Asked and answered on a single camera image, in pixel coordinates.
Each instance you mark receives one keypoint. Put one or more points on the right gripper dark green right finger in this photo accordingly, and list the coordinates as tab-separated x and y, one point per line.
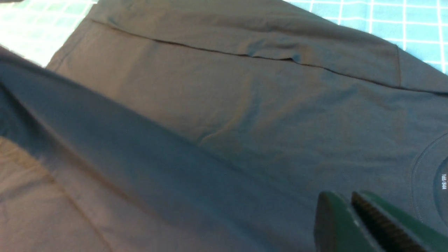
394	229

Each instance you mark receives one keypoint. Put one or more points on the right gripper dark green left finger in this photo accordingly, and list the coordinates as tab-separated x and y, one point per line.
338	228

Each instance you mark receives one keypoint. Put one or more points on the dark gray long-sleeve top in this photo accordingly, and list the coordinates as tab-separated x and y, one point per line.
212	126

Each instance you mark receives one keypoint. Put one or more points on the green grid tablecloth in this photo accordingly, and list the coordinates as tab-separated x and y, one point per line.
36	29

